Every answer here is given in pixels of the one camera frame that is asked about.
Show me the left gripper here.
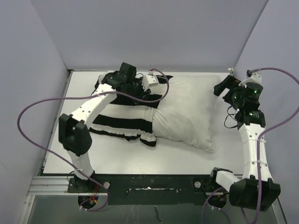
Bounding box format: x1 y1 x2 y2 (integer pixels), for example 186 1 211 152
126 78 150 105

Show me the black white striped pillowcase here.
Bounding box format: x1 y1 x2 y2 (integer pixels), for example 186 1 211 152
88 72 175 148

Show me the white pillow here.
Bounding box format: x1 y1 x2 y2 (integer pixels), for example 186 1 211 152
152 75 221 153

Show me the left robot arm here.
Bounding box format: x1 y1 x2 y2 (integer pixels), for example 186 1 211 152
58 63 157 192

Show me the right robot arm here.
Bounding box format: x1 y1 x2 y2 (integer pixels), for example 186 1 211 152
208 73 281 211

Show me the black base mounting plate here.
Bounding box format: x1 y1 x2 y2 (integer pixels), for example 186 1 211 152
67 174 220 205

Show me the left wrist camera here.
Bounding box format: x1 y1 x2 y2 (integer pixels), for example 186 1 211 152
142 75 159 90

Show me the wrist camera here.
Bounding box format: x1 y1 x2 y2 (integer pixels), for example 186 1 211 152
142 75 159 90
244 70 262 84

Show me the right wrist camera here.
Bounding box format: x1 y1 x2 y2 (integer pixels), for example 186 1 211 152
244 70 262 84

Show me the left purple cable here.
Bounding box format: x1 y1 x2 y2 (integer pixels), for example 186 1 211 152
17 67 171 212

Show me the purple cable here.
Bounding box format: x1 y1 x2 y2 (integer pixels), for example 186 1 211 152
202 67 299 222
17 67 171 212

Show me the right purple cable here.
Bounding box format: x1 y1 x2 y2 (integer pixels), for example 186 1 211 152
202 67 299 222

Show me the aluminium frame rail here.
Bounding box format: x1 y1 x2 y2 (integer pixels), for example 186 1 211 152
27 176 69 196

